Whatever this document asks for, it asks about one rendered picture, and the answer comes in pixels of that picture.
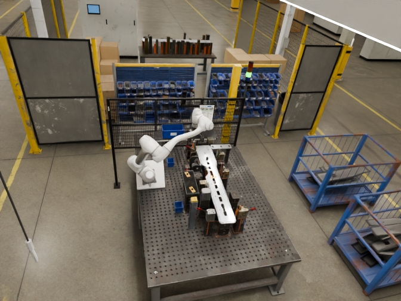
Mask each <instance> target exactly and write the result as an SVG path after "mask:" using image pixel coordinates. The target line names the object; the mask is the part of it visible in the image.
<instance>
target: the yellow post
mask: <svg viewBox="0 0 401 301"><path fill-rule="evenodd" d="M241 70H242V66H241V65H240V64H233V70H232V77H231V81H230V88H229V95H228V98H236V96H237V88H238V85H239V80H240V74H241ZM234 101H235V102H234ZM230 102H231V104H230ZM232 102H233V103H232ZM235 103H236V100H230V101H229V100H228V102H227V105H233V104H234V105H235ZM226 107H227V109H226V112H227V110H228V112H229V115H226V116H225V118H226V117H227V118H228V116H229V118H232V117H233V113H232V111H233V112H234V109H235V106H226ZM228 107H229V108H228ZM231 109H232V110H231ZM229 110H230V111H229ZM230 112H231V113H230ZM231 114H232V116H230V115H231ZM223 125H224V127H223V129H224V128H225V130H226V131H225V130H223V131H222V133H223V132H225V133H226V132H230V129H231V124H223ZM225 125H226V126H225ZM228 126H229V127H230V129H229V127H228ZM226 127H227V128H226ZM227 129H228V131H227ZM225 133H223V134H222V138H221V141H226V138H229V136H228V135H230V133H226V135H225ZM223 135H224V137H225V138H224V137H223ZM226 136H227V137H226Z"/></svg>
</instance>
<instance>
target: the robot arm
mask: <svg viewBox="0 0 401 301"><path fill-rule="evenodd" d="M213 127H214V124H213V122H212V121H211V120H210V119H209V118H207V117H205V116H203V114H202V111H201V109H198V108H196V109H194V110H193V113H192V130H189V132H188V133H185V134H182V135H179V136H177V137H175V138H173V139H172V140H170V141H169V142H168V143H167V144H165V145H163V146H162V147H161V146H160V145H159V144H158V143H157V142H156V141H155V140H154V139H153V138H151V137H150V136H147V135H144V136H143V137H142V138H141V139H140V140H139V143H140V145H141V151H140V153H139V154H138V156H135V155H133V156H130V157H129V158H128V160H127V163H128V165H129V167H130V168H131V169H132V170H133V171H134V172H135V173H137V174H138V175H139V176H140V177H141V178H142V181H143V185H146V184H149V187H151V183H156V182H157V181H156V174H155V170H154V169H151V168H149V167H148V166H147V165H146V163H145V160H146V158H147V157H148V155H149V154H151V155H152V156H153V157H152V159H153V161H154V162H157V163H159V162H161V161H162V160H164V159H165V158H166V157H167V156H168V155H169V153H170V152H171V151H172V149H173V147H174V146H175V145H176V143H178V142H179V141H182V140H185V139H187V140H188V143H189V138H190V137H193V136H196V135H200V133H201V135H200V142H201V140H202V138H203V134H202V131H206V130H212V129H213Z"/></svg>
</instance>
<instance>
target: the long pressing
mask: <svg viewBox="0 0 401 301"><path fill-rule="evenodd" d="M196 147H197V149H196V151H197V155H198V157H199V162H200V164H201V165H202V166H204V167H206V170H207V172H208V174H207V175H206V176H205V178H206V181H207V183H208V188H210V190H211V198H212V201H213V205H214V208H215V211H216V214H217V217H218V221H219V223H221V224H229V223H235V222H236V218H235V215H234V213H233V210H232V207H231V205H230V202H229V199H228V197H227V194H226V191H225V188H224V186H223V183H222V181H221V177H220V175H219V172H218V170H217V162H216V159H215V156H214V153H213V151H212V149H211V147H210V146H209V145H203V146H196ZM204 152H205V153H204ZM207 156H208V160H206V157H207ZM207 162H208V163H209V165H208V164H207ZM208 167H211V169H209V168H208ZM210 171H212V173H213V175H214V176H216V177H217V178H214V179H215V181H216V184H214V182H213V180H212V178H210V177H209V176H211V173H210ZM214 185H217V187H218V189H216V188H215V186H214ZM217 191H219V193H220V195H218V194H217ZM219 197H221V199H222V202H220V200H219ZM221 204H224V208H225V210H223V208H222V206H221ZM223 211H226V213H227V216H225V215H224V212H223Z"/></svg>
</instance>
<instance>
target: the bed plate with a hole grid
mask: <svg viewBox="0 0 401 301"><path fill-rule="evenodd" d="M231 147H232V148H231V150H230V153H229V159H228V161H229V164H223V166H225V169H229V171H230V172H229V179H227V180H228V182H227V184H226V185H227V188H226V189H227V190H226V194H227V197H228V199H229V194H230V191H237V194H238V195H239V202H238V204H237V207H238V206H239V205H241V207H243V206H247V209H248V210H249V209H251V208H256V209H255V210H249V211H248V215H247V218H246V220H245V222H244V221H243V222H244V227H243V232H244V233H243V234H242V233H237V234H234V233H233V232H232V227H233V223H231V224H230V229H229V232H230V234H231V236H228V237H222V238H216V237H215V233H218V230H216V228H215V226H217V225H218V224H219V222H217V223H213V226H212V235H213V236H204V234H203V232H202V231H203V230H204V226H205V222H206V218H199V217H198V211H199V210H198V209H197V210H196V217H195V226H194V227H195V229H194V230H193V231H188V228H187V225H188V223H189V213H186V214H185V213H184V208H183V211H182V212H181V213H176V212H175V208H174V202H175V201H182V202H183V206H184V197H185V191H183V190H182V187H183V185H184V182H183V177H182V173H181V171H184V166H185V165H186V164H189V162H188V160H189V161H190V159H187V150H185V148H187V147H186V146H178V147H173V149H172V151H171V152H170V153H169V155H168V156H167V157H166V158H165V159H164V177H165V188H156V189H142V190H138V195H139V202H140V214H141V225H142V232H143V244H144V255H145V263H146V274H147V286H148V290H149V289H153V288H159V287H165V286H169V285H176V284H182V283H185V282H192V281H198V280H204V279H208V278H214V277H220V276H225V275H231V274H237V273H241V272H247V271H253V270H257V269H264V268H270V267H274V266H280V265H286V264H290V263H296V262H300V261H301V260H302V259H301V257H300V255H299V254H298V252H297V250H296V249H295V247H294V245H293V243H292V241H291V240H290V238H289V236H288V234H287V233H286V231H285V230H284V228H283V226H282V224H281V222H280V220H279V219H278V218H277V215H276V213H275V212H274V211H273V209H272V207H271V205H270V203H269V201H268V200H267V198H266V196H265V195H264V192H263V191H262V189H261V188H260V186H259V184H258V183H257V180H256V179H255V177H254V175H253V173H252V171H251V170H250V168H249V167H248V164H247V163H246V161H245V159H244V158H243V156H242V154H241V152H240V150H239V149H238V147H237V146H233V145H231ZM167 158H174V166H173V167H168V164H167Z"/></svg>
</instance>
